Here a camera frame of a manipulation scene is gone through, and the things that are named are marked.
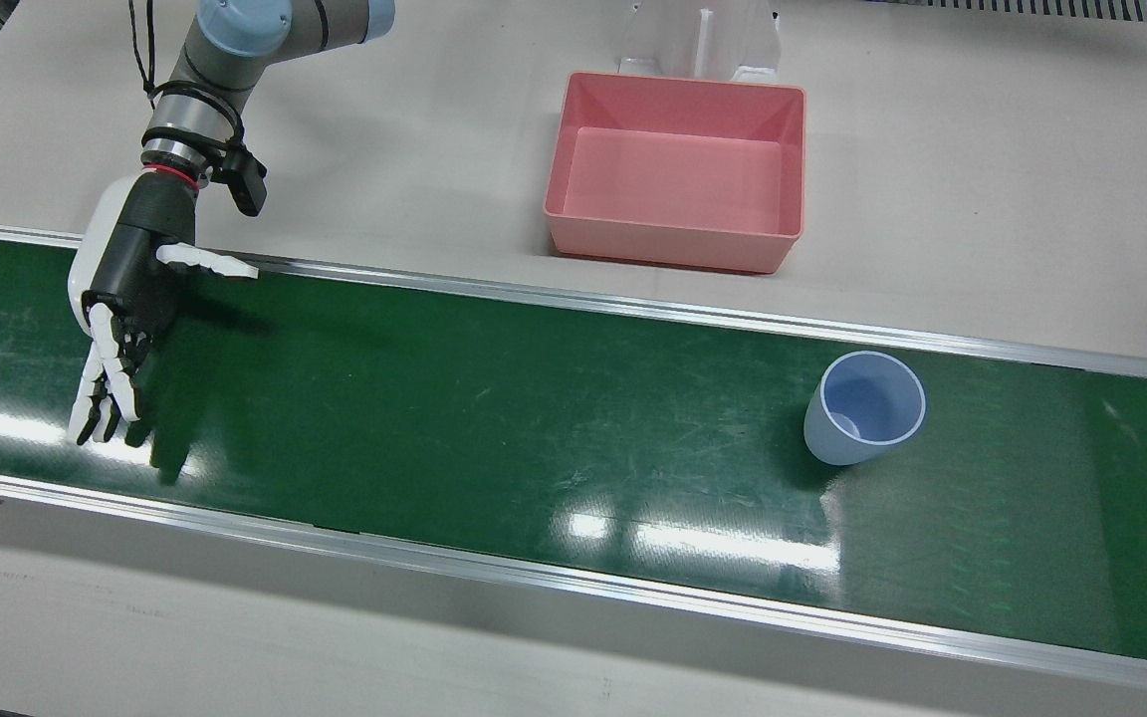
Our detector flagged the dark ribbed strip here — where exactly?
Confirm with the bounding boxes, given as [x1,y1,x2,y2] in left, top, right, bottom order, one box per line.
[872,0,1147,27]

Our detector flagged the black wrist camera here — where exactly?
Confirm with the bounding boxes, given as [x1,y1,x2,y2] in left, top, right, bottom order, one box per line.
[210,144,268,218]

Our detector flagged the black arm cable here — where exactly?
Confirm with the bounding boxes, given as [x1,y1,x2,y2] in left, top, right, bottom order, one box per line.
[127,0,161,111]

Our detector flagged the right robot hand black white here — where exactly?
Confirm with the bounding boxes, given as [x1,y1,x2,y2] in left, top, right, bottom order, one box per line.
[66,169,260,447]

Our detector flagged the green conveyor belt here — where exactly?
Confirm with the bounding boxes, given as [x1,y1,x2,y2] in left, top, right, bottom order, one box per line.
[0,231,1147,670]

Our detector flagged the aluminium conveyor rail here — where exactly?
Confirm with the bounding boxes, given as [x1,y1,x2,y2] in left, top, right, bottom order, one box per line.
[0,463,1147,698]
[0,219,1147,387]

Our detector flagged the pink plastic box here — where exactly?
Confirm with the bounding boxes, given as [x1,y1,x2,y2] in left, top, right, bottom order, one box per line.
[544,70,807,276]

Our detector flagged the pale blue plastic cup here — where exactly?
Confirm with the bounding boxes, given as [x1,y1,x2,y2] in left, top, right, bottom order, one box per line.
[803,351,928,467]

